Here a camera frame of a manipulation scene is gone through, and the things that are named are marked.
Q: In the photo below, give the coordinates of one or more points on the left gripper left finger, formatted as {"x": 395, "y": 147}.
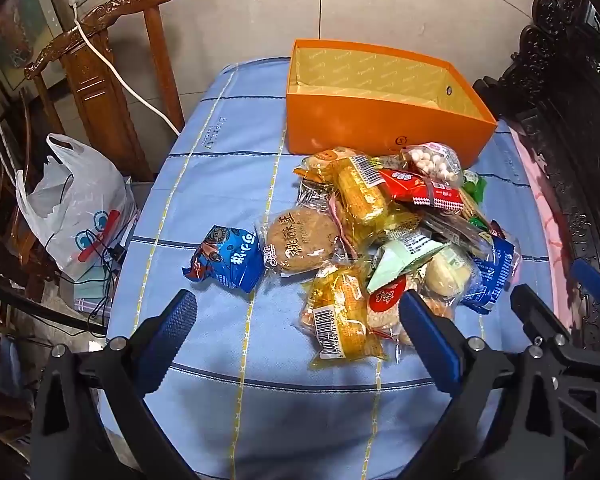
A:
{"x": 68, "y": 438}

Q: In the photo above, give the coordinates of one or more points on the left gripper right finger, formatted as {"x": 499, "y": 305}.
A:
{"x": 500, "y": 422}

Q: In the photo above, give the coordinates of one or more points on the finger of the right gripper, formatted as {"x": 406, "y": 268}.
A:
{"x": 538, "y": 321}
{"x": 584, "y": 274}

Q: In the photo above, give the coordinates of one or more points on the blue snack packet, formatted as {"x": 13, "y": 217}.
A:
{"x": 496, "y": 272}

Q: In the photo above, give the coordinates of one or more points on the pale round bun packet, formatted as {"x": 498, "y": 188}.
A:
{"x": 451, "y": 273}

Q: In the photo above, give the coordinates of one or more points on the round rice cracker red label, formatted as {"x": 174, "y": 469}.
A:
{"x": 383, "y": 316}

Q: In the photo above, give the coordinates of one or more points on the green white juice snack packet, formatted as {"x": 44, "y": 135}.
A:
{"x": 396, "y": 256}

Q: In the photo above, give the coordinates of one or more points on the white balls candy bag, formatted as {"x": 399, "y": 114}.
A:
{"x": 435, "y": 161}

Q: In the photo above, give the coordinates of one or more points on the yellow cake packet front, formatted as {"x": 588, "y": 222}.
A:
{"x": 335, "y": 314}

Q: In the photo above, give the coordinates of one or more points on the yellow cake packet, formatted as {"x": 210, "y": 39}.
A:
{"x": 335, "y": 314}
{"x": 359, "y": 184}

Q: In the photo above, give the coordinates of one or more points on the red striped snack packet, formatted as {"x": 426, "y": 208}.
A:
{"x": 406, "y": 187}

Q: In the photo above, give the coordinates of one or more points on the blue cookie packet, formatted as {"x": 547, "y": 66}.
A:
{"x": 232, "y": 257}

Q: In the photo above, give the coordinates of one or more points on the round brown biscuit packet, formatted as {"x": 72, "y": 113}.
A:
{"x": 299, "y": 240}

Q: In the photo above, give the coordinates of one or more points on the green plum candy packet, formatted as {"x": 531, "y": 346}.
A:
{"x": 474, "y": 185}

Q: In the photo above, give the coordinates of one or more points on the dark carved wooden furniture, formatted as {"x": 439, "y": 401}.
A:
{"x": 551, "y": 90}

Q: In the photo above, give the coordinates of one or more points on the white plastic bag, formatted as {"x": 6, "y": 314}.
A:
{"x": 80, "y": 206}

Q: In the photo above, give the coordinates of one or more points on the orange round pastry packet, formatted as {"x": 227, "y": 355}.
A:
{"x": 316, "y": 167}

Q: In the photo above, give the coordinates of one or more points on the orange cardboard box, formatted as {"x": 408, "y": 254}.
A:
{"x": 380, "y": 100}

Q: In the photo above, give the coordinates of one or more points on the carved wooden chair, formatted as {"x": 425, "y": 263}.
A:
{"x": 99, "y": 91}

